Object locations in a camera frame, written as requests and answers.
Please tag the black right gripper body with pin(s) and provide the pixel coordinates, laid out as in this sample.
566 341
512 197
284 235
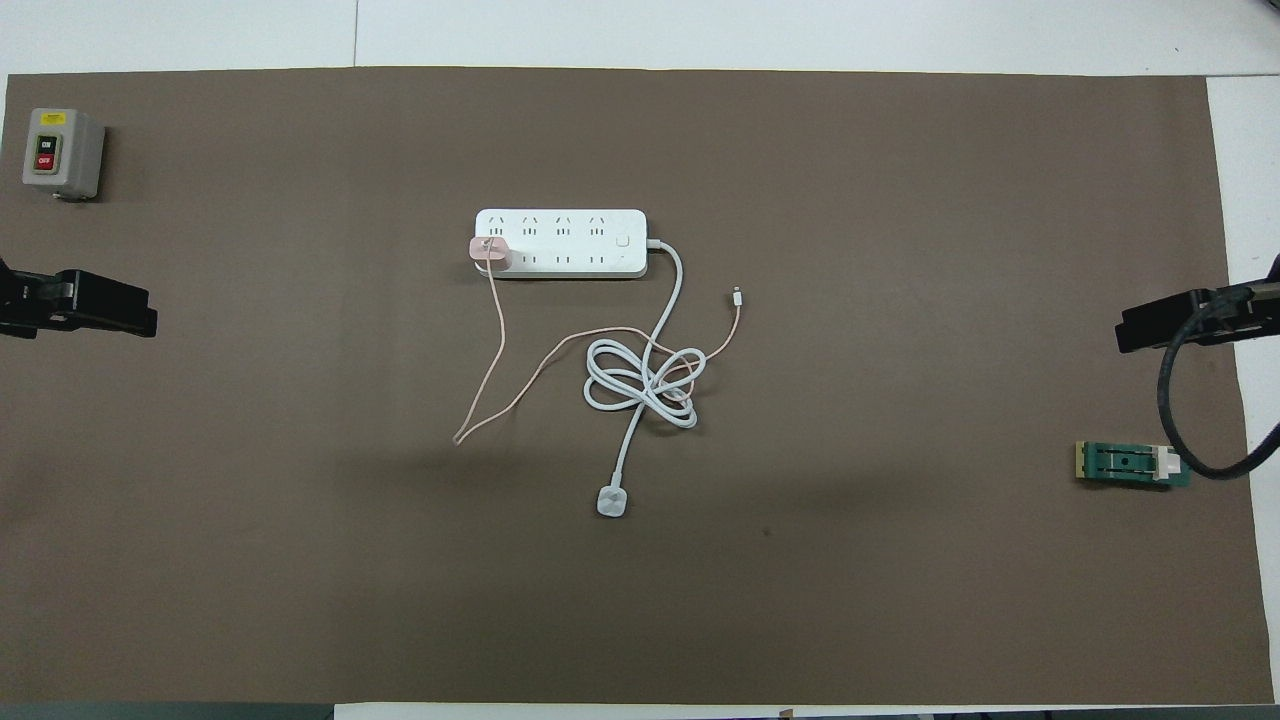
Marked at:
1245 310

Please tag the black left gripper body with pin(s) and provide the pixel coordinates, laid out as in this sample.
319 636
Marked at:
30 300

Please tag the pink charger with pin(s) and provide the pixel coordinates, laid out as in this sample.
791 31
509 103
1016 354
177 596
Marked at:
492 252

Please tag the white power strip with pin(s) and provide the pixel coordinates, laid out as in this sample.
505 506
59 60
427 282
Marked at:
560 243

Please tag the brown table mat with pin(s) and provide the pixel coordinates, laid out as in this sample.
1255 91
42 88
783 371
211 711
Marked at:
900 600

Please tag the grey on-off switch box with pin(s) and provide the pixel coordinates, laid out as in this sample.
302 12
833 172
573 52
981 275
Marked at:
75 150

